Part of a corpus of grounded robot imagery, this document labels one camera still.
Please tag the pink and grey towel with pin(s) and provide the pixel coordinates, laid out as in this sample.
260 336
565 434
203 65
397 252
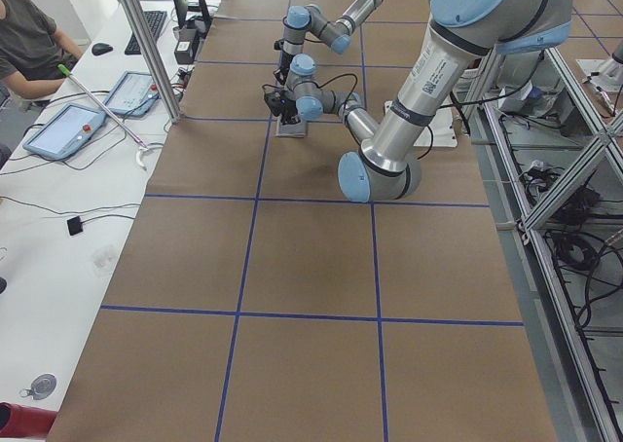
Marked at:
291 129

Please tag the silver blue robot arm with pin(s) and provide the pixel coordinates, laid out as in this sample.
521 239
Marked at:
335 34
459 31

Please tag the aluminium frame post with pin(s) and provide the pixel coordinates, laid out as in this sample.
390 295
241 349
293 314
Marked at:
148 46

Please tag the reacher grabber stick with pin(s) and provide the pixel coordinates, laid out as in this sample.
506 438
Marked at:
142 146

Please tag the near teach pendant tablet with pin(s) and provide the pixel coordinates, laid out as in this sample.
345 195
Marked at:
65 133

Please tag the white camera stand pillar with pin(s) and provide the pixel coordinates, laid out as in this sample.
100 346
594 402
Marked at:
442 134

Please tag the teach pendant tablet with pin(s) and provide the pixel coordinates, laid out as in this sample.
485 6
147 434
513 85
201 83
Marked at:
65 133
133 95

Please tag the aluminium frame rack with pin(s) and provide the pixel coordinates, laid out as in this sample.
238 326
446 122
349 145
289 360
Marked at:
551 147

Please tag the far teach pendant tablet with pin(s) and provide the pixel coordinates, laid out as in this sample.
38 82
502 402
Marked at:
133 95

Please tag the black computer mouse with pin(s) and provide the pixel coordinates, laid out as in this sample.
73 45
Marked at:
101 49

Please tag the seated person in grey shirt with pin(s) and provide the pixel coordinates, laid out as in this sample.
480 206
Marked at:
33 47

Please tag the black power box with label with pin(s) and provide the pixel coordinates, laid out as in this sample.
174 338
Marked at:
189 39

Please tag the round metal disc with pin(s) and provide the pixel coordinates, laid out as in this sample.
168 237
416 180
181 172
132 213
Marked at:
40 388

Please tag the small black square pad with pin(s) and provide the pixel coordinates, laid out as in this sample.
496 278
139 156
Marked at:
75 226

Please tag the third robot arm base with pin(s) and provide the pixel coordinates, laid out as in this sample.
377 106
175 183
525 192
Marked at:
604 75

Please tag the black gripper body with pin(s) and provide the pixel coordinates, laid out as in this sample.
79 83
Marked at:
291 108
282 64

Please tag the red object at corner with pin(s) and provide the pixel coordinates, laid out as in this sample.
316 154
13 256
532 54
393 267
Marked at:
26 422

